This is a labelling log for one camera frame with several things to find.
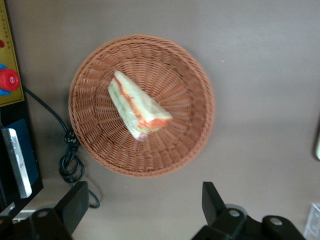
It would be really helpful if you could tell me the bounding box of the black control box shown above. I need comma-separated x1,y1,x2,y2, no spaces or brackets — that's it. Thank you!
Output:
0,99,45,219

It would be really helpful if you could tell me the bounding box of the silver metal plate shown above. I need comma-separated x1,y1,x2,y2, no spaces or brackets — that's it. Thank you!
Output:
1,127,33,200

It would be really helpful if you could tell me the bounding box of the round brown wicker basket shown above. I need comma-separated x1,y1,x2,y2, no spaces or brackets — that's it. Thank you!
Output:
68,34,216,179

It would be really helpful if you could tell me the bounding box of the wrapped triangle sandwich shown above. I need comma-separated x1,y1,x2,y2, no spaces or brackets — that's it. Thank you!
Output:
107,70,174,142

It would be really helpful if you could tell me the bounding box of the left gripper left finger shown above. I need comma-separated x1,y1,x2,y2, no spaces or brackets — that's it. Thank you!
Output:
0,181,90,240

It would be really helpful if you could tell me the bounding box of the black power cable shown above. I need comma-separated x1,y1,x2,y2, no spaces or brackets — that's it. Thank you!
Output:
23,86,101,210

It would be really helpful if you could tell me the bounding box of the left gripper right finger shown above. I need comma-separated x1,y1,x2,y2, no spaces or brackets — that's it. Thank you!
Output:
192,181,261,240

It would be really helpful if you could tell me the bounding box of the clear acrylic can holder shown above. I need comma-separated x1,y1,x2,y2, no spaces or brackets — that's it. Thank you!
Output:
303,202,320,240

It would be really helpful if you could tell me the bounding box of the red emergency stop button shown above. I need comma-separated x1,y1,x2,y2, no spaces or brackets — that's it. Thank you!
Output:
0,68,20,91

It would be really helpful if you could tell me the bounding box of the yellow control panel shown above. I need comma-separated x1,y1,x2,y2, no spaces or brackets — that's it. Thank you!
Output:
0,0,26,108

